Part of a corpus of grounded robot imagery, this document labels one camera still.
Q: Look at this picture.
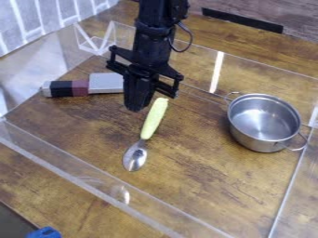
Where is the silver pot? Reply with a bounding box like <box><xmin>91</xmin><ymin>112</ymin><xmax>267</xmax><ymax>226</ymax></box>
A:
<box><xmin>223</xmin><ymin>91</ymin><xmax>309</xmax><ymax>153</ymax></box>

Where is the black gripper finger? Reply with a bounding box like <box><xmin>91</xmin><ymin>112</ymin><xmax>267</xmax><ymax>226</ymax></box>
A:
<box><xmin>123</xmin><ymin>72</ymin><xmax>159</xmax><ymax>112</ymax></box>

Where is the grey block with dark end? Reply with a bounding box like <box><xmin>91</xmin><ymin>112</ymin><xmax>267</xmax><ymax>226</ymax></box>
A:
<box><xmin>42</xmin><ymin>73</ymin><xmax>123</xmax><ymax>98</ymax></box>

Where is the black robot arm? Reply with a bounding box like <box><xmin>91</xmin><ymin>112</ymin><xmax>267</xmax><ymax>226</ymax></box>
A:
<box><xmin>107</xmin><ymin>0</ymin><xmax>193</xmax><ymax>112</ymax></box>

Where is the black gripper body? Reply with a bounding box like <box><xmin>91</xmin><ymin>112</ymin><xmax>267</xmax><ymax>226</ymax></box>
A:
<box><xmin>106</xmin><ymin>20</ymin><xmax>185</xmax><ymax>98</ymax></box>

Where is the clear acrylic triangle stand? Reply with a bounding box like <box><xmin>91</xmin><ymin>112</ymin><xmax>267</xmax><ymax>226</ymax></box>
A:
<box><xmin>74</xmin><ymin>22</ymin><xmax>115</xmax><ymax>56</ymax></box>

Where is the spoon with yellow handle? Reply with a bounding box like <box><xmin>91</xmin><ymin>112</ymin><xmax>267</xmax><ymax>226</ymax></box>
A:
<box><xmin>122</xmin><ymin>98</ymin><xmax>169</xmax><ymax>172</ymax></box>

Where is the blue object at bottom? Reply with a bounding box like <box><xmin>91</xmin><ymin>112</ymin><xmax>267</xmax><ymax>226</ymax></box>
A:
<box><xmin>26</xmin><ymin>227</ymin><xmax>62</xmax><ymax>238</ymax></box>

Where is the black strip on wall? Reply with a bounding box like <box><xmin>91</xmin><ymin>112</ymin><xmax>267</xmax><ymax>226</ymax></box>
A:
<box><xmin>202</xmin><ymin>7</ymin><xmax>283</xmax><ymax>33</ymax></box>

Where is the black cable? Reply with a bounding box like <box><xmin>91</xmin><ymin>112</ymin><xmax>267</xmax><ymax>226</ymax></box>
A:
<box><xmin>169</xmin><ymin>21</ymin><xmax>195</xmax><ymax>54</ymax></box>

